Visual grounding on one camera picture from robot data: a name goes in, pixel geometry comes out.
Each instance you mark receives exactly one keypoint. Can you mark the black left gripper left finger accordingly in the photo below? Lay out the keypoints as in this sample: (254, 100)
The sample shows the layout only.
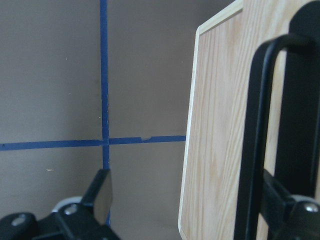
(84, 219)

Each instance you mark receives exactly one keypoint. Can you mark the brown paper table cover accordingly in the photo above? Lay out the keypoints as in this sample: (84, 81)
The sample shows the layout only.
(90, 84)

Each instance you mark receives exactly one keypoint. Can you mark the wooden drawer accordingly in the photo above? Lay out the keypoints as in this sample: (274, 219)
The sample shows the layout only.
(254, 106)

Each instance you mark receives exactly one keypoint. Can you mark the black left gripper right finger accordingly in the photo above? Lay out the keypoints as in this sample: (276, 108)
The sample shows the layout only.
(288, 216)

